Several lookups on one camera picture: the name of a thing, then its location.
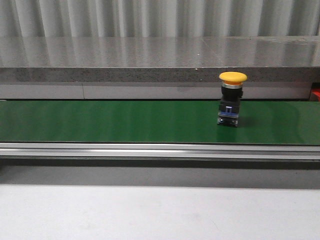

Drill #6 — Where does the grey pleated curtain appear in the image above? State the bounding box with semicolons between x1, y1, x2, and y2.
0;0;320;37

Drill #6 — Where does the aluminium conveyor side rail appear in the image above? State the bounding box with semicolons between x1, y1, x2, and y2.
0;142;320;162

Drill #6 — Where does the green conveyor belt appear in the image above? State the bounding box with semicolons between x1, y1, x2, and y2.
0;100;320;145

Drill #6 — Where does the red block at right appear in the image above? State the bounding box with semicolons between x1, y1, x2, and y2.
309;87;320;102

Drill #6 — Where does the yellow mushroom push button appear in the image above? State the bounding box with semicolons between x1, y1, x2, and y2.
217;71;247;127

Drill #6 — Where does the grey stone countertop slab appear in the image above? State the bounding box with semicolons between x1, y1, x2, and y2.
0;36;320;83

